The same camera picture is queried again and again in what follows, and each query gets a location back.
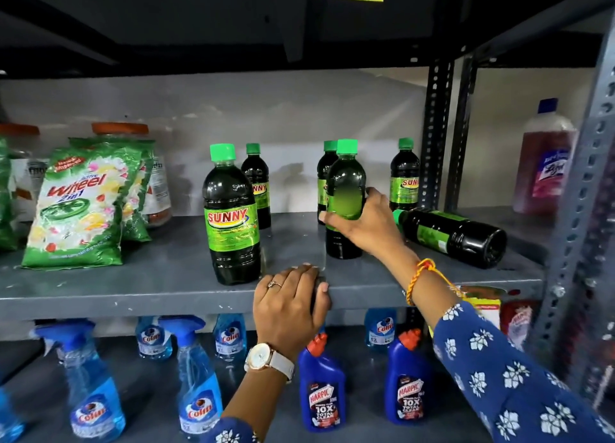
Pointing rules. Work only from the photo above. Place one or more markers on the person's left hand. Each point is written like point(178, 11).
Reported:
point(286, 313)

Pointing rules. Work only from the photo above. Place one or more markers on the person's right hand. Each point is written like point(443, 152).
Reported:
point(377, 226)

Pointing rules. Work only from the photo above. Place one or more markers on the person's left thumb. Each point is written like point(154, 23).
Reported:
point(323, 297)

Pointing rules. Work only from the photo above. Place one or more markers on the person's left little finger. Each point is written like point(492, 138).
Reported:
point(260, 297)

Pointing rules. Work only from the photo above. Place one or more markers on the person's left middle finger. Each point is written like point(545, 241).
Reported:
point(293, 279)

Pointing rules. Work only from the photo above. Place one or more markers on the person's right thumb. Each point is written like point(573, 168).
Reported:
point(342, 220)

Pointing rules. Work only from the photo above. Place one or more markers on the dark liquid cleaner bottle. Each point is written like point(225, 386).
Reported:
point(345, 188)

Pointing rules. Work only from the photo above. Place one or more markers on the person's left forearm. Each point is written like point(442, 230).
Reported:
point(254, 399)

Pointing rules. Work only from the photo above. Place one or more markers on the person's right forearm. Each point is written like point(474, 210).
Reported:
point(504, 375)

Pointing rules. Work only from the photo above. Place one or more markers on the blue glass cleaner refill bottle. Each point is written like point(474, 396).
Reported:
point(153, 339)
point(380, 330)
point(229, 337)

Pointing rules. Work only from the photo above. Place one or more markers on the group of dark green-capped bottles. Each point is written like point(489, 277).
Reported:
point(231, 226)

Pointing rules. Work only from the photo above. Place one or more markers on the blue toilet cleaner bottle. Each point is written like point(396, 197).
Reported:
point(321, 394)
point(407, 390)

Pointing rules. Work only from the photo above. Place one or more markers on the grey metal shelf rack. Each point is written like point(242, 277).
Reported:
point(158, 284)

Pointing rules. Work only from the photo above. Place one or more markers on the blue glass cleaner spray bottle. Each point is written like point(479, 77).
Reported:
point(8, 421)
point(93, 399)
point(198, 390)

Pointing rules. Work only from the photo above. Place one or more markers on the clear jar orange lid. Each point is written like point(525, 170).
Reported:
point(158, 193)
point(26, 178)

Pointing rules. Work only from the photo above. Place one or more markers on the green detergent powder packet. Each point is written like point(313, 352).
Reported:
point(143, 188)
point(79, 207)
point(5, 207)

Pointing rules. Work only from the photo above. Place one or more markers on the yellow and white box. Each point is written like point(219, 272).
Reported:
point(485, 308)

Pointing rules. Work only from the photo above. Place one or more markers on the red product packet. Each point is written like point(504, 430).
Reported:
point(518, 322)

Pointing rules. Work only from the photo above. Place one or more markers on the pink disinfectant bottle blue cap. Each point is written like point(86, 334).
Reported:
point(545, 169)

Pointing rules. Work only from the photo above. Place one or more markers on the grey slotted metal rack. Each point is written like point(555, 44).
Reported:
point(581, 183)

